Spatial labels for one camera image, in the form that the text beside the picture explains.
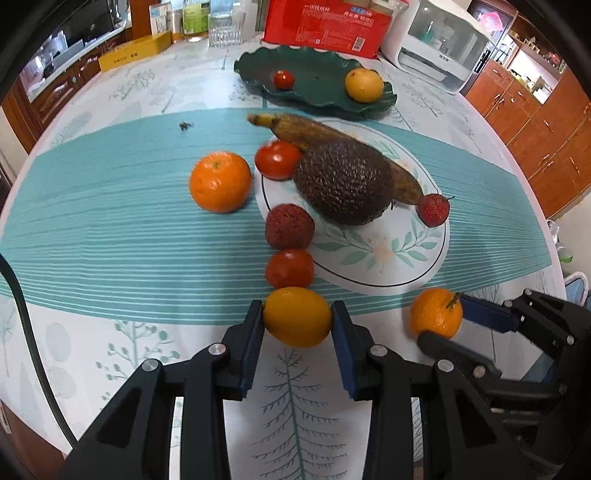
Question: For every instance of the dark green leaf-shaped plate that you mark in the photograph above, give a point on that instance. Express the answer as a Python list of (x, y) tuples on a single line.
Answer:
[(318, 78)]

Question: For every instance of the white countertop appliance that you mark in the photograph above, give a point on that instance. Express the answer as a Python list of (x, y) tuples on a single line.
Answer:
[(438, 41)]

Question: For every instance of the yellow orange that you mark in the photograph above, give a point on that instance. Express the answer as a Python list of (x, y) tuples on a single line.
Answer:
[(364, 85)]

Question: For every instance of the brown scaly fruit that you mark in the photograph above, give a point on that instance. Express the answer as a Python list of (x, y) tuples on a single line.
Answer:
[(344, 182)]

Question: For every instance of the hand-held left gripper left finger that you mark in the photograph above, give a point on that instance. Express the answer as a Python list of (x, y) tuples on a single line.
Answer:
[(253, 355)]

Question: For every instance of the small red bumpy lychee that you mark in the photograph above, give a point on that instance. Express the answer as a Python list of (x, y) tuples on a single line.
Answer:
[(434, 210)]

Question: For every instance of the red tomato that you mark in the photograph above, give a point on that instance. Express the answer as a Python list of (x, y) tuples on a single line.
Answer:
[(277, 160), (290, 270)]

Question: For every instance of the large orange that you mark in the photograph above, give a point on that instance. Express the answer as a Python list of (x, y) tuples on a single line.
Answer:
[(220, 182)]

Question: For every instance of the white carton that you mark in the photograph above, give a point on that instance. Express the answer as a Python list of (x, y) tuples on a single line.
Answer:
[(159, 21)]

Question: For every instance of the white leaf-print plate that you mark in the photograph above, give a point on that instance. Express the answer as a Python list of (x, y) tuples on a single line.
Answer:
[(383, 258)]

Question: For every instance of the small dark fruit stem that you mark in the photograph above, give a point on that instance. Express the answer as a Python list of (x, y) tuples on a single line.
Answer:
[(186, 125)]

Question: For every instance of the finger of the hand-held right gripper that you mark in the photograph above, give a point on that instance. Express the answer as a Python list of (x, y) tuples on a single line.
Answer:
[(443, 346), (489, 314)]

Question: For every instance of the yellow cardboard box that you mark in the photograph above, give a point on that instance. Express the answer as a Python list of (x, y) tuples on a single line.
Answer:
[(134, 53)]

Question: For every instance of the small mandarin with stem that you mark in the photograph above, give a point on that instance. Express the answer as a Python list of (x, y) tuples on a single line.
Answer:
[(434, 314)]

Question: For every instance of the wooden display shelf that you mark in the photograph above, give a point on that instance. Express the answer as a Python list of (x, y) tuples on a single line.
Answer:
[(531, 60)]

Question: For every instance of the yellow lemon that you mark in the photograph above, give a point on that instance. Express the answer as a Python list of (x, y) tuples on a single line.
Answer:
[(295, 316)]

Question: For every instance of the clear glass cups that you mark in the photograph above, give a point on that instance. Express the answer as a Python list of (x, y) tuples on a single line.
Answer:
[(225, 31)]

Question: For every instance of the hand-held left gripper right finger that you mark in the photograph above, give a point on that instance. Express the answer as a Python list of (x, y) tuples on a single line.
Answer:
[(344, 355)]

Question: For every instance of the plastic bottle with green label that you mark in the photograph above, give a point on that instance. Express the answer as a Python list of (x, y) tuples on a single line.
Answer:
[(195, 18)]

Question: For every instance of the overripe brown banana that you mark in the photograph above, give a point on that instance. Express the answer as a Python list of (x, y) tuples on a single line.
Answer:
[(295, 129)]

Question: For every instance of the small cherry tomato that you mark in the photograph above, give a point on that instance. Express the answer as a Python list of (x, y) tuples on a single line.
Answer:
[(284, 80)]

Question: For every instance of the red cardboard box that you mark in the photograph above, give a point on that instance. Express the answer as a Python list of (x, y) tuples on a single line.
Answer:
[(323, 25)]

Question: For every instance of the wooden sideboard cabinet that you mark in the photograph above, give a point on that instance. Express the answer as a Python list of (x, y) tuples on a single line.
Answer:
[(540, 134)]

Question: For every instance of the wooden kitchen cabinet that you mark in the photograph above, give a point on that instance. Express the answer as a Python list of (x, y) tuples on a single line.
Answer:
[(60, 87)]

